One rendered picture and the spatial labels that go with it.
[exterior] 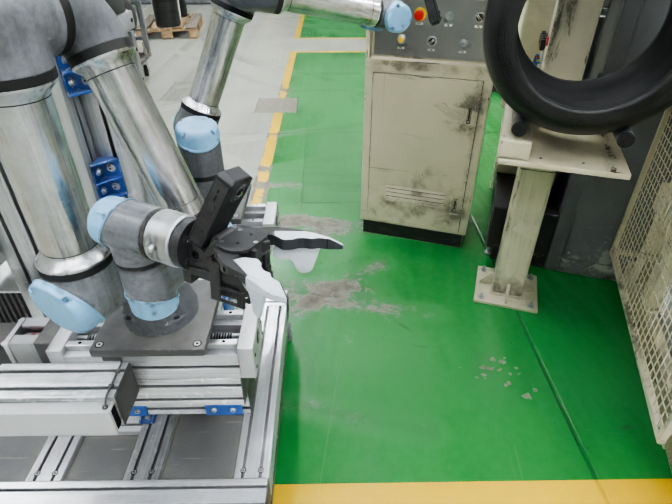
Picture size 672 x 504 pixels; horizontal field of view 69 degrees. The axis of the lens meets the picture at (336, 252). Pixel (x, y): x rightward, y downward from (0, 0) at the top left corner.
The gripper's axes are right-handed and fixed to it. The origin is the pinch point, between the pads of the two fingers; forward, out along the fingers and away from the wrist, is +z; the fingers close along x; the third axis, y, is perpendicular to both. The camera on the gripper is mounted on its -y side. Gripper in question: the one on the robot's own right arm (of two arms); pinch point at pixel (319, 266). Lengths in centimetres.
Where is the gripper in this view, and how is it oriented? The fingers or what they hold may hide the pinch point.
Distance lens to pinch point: 58.5
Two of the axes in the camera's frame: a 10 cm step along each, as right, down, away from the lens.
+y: -0.6, 8.8, 4.6
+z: 9.1, 2.4, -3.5
